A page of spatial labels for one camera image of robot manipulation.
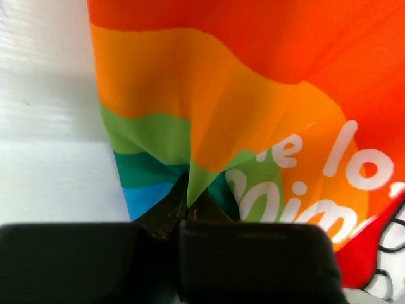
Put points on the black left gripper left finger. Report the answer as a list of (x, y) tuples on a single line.
[(111, 262)]

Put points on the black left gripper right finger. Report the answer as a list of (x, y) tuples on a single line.
[(222, 261)]

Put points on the rainbow red kids jacket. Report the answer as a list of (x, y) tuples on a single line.
[(283, 111)]

